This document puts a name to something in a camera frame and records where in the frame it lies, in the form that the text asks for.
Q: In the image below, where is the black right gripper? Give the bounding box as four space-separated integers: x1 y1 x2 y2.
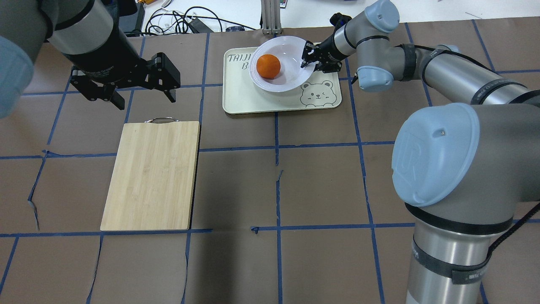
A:
300 36 343 73

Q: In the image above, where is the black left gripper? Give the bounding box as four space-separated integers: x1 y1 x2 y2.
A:
70 41 181 110

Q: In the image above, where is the white round plate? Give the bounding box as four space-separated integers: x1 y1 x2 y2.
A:
249 36 316 92

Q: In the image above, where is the orange fruit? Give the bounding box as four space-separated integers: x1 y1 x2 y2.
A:
255 54 281 79

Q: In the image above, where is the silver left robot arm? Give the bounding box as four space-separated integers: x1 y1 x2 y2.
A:
0 0 181 118

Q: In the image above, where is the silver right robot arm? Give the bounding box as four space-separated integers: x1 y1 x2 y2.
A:
302 0 540 304

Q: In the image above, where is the cream bear tray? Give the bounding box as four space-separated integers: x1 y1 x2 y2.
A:
222 47 343 115

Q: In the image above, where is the bamboo cutting board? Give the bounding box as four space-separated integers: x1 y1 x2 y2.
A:
100 120 201 232

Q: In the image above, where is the aluminium frame post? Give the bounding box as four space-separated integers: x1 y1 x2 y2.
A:
261 0 282 35

